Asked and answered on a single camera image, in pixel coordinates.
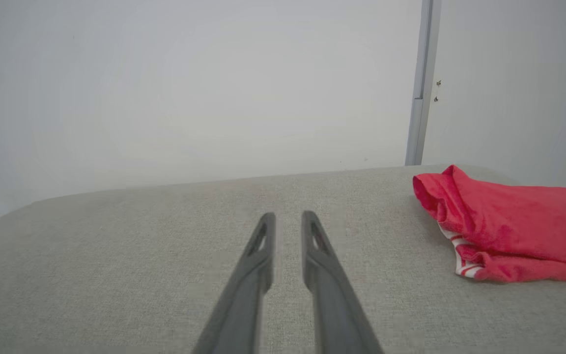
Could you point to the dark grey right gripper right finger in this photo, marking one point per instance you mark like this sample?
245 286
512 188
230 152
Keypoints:
334 305

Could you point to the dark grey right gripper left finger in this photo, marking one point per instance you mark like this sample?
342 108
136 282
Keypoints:
243 305

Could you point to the red garment with white trim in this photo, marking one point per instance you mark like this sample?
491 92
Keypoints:
519 226

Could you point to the grey fabric sofa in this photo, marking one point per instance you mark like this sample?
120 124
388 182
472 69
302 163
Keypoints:
116 270

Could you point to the grey metal post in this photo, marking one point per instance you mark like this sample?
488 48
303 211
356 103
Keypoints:
423 73

